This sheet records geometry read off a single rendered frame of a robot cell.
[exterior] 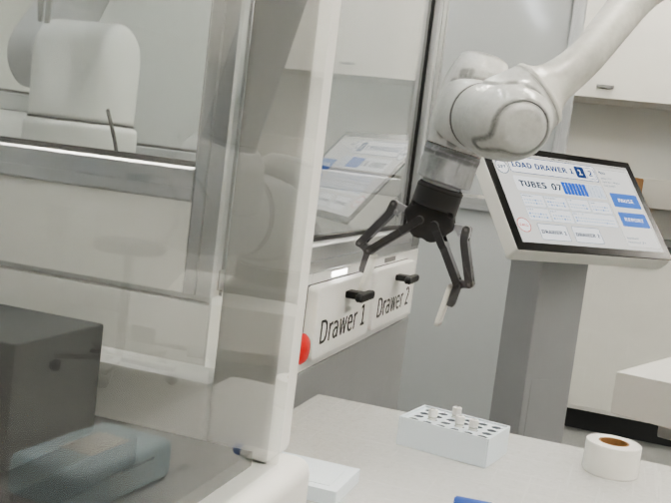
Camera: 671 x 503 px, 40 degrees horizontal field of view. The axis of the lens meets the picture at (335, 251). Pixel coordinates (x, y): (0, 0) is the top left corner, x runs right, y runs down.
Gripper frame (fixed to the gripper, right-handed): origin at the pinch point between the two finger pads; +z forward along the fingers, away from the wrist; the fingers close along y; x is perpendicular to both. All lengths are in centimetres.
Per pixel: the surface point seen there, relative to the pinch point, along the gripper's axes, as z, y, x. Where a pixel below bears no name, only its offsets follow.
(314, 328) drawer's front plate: 4.8, 7.5, 17.8
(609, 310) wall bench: 27, -34, -290
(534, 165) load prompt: -27, -2, -92
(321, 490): 11, -10, 56
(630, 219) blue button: -21, -29, -106
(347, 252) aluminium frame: -4.4, 11.4, -1.2
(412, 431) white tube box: 9.1, -13.1, 30.4
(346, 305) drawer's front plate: 3.1, 7.7, 2.8
